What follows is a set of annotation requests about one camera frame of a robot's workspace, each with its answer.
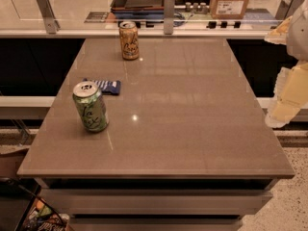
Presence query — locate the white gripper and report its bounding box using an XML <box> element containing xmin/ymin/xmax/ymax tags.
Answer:
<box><xmin>265</xmin><ymin>0</ymin><xmax>308</xmax><ymax>128</ymax></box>

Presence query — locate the green LaCroix can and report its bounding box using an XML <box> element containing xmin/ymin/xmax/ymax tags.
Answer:
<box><xmin>72</xmin><ymin>81</ymin><xmax>109</xmax><ymax>132</ymax></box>

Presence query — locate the orange LaCroix can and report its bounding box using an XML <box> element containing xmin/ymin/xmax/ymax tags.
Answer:
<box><xmin>119</xmin><ymin>21</ymin><xmax>140</xmax><ymax>60</ymax></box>

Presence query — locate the cardboard box with label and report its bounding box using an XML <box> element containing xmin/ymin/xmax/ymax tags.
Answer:
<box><xmin>210</xmin><ymin>0</ymin><xmax>249</xmax><ymax>19</ymax></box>

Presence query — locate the blue striped snack packet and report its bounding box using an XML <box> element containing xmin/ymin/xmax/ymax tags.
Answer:
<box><xmin>91</xmin><ymin>80</ymin><xmax>121</xmax><ymax>95</ymax></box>

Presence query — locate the grey table drawer unit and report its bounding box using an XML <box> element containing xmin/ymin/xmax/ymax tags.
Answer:
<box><xmin>41</xmin><ymin>188</ymin><xmax>272</xmax><ymax>231</ymax></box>

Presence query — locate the glass barrier panel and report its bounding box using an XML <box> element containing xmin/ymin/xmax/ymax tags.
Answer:
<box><xmin>0</xmin><ymin>0</ymin><xmax>308</xmax><ymax>31</ymax></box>

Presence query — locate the colourful snack bag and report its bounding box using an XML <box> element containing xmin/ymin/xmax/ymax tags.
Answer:
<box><xmin>19</xmin><ymin>199</ymin><xmax>74</xmax><ymax>231</ymax></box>

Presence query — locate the right metal glass bracket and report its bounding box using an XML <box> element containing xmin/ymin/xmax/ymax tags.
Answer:
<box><xmin>275</xmin><ymin>0</ymin><xmax>304</xmax><ymax>25</ymax></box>

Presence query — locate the metal glass bracket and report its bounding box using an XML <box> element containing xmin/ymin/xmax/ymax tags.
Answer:
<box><xmin>164</xmin><ymin>0</ymin><xmax>174</xmax><ymax>35</ymax></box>
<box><xmin>36</xmin><ymin>0</ymin><xmax>60</xmax><ymax>34</ymax></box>
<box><xmin>275</xmin><ymin>0</ymin><xmax>304</xmax><ymax>25</ymax></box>

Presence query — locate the middle metal glass bracket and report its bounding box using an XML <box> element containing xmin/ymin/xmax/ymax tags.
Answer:
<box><xmin>164</xmin><ymin>0</ymin><xmax>174</xmax><ymax>35</ymax></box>

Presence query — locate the left metal glass bracket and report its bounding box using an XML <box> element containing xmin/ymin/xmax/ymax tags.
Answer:
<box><xmin>36</xmin><ymin>0</ymin><xmax>60</xmax><ymax>34</ymax></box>

